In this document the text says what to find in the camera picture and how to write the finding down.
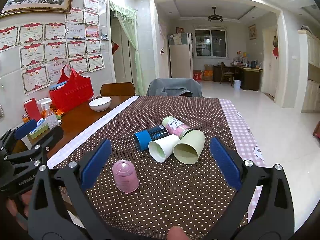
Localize wooden desk chair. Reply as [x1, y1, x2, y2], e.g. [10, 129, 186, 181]
[220, 62, 234, 85]

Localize red felt tote bag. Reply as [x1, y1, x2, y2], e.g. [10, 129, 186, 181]
[49, 65, 93, 113]

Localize small red gift bag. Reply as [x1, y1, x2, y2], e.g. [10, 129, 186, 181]
[24, 98, 42, 121]

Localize white waste bucket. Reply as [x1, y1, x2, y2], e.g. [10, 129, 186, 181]
[233, 80, 241, 90]

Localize pale green plastic cup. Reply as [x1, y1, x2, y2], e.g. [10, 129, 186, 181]
[173, 129, 205, 165]

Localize brown wooden chair back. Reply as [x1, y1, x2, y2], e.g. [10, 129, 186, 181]
[100, 82, 136, 96]

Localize dark wooden desk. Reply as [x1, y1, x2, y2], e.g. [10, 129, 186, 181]
[213, 64, 263, 91]

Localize white paper cup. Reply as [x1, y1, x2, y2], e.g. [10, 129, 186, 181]
[148, 134, 180, 163]

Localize person's right hand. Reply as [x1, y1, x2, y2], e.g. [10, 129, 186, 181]
[167, 226, 191, 240]

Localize pink translucent plastic cup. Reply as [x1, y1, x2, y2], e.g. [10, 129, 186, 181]
[112, 160, 139, 194]

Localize pink checkered tablecloth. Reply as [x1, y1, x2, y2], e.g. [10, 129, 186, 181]
[218, 98, 267, 223]

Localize white ceramic bowl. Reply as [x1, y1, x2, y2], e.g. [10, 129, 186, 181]
[88, 96, 112, 112]

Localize blue black cylindrical cup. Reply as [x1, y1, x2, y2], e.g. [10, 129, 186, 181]
[133, 125, 169, 152]

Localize round ceiling lamp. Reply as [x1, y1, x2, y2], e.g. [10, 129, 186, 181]
[208, 7, 223, 22]

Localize clear spray bottle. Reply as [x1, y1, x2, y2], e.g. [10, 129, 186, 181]
[37, 98, 59, 129]

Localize small framed wall picture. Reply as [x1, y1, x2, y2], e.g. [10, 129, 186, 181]
[248, 24, 257, 40]

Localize brown polka dot tablecloth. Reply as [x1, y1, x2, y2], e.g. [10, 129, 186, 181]
[57, 96, 235, 239]

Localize green lace door curtain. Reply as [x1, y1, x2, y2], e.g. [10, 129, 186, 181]
[109, 1, 144, 95]

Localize orange cardboard boxes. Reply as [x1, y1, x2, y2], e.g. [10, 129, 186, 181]
[193, 64, 213, 81]

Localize window with dark glass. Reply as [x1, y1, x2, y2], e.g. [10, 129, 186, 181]
[195, 29, 227, 57]

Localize white refrigerator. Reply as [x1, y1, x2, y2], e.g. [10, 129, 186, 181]
[168, 33, 193, 79]

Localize chair with grey cover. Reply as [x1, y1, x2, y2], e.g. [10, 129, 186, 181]
[146, 78, 203, 98]

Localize green tray with tissue pack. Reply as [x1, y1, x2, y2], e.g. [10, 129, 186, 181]
[28, 118, 53, 139]

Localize person's left hand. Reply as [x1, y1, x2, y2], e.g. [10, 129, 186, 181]
[4, 189, 33, 228]

